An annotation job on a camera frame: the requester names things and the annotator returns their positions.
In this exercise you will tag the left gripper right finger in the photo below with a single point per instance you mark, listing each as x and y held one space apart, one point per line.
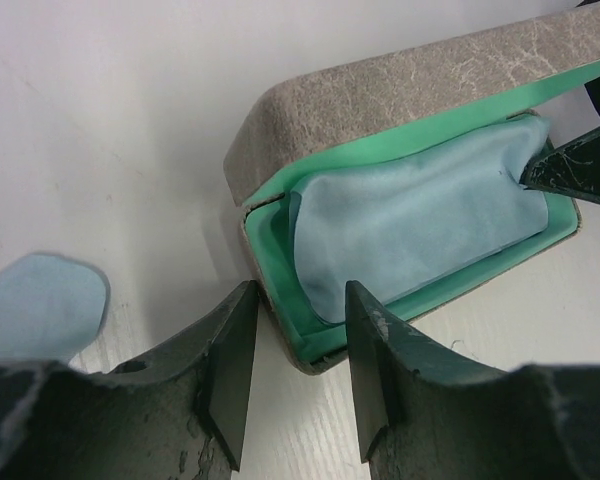
383 348

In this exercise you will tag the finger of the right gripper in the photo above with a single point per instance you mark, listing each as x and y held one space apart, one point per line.
571 170

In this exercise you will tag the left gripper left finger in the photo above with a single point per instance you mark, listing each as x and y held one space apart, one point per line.
218 350

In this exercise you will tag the blue cleaning cloth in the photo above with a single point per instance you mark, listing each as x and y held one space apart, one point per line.
399 226

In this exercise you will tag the crumpled blue cloth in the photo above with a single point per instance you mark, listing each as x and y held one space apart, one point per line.
51 307

